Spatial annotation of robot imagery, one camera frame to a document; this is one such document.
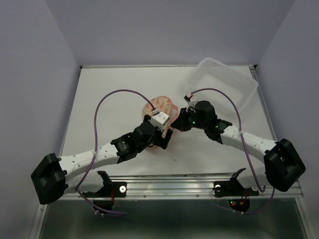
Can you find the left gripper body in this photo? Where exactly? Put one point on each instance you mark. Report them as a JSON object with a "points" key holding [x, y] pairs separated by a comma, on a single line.
{"points": [[157, 140]]}

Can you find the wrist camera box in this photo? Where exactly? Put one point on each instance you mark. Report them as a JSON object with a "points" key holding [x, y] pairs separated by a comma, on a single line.
{"points": [[191, 101], [160, 120]]}

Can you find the white plastic basket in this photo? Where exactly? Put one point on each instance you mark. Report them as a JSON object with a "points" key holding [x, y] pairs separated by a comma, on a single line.
{"points": [[210, 73]]}

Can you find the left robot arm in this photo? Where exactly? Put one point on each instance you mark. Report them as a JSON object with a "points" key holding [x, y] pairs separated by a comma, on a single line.
{"points": [[54, 176]]}

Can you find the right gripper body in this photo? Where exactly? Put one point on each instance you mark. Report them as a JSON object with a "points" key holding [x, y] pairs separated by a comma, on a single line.
{"points": [[188, 120]]}

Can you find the aluminium mounting rail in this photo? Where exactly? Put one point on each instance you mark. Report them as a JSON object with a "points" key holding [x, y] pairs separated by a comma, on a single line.
{"points": [[168, 187]]}

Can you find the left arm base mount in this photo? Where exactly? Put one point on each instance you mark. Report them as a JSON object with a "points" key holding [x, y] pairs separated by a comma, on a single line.
{"points": [[108, 190]]}

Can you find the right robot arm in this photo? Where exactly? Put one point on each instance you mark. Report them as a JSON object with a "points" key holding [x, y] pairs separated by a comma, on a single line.
{"points": [[272, 163]]}

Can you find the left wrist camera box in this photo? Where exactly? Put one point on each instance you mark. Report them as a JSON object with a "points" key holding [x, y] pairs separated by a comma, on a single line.
{"points": [[160, 120]]}

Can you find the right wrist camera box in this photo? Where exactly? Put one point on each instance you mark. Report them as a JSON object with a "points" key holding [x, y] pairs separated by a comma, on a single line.
{"points": [[191, 101]]}

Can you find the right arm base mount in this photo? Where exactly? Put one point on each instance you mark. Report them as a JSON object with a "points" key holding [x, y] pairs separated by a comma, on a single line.
{"points": [[239, 202]]}

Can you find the floral mesh laundry bag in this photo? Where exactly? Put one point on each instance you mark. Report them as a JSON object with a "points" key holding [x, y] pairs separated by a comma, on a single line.
{"points": [[165, 104]]}

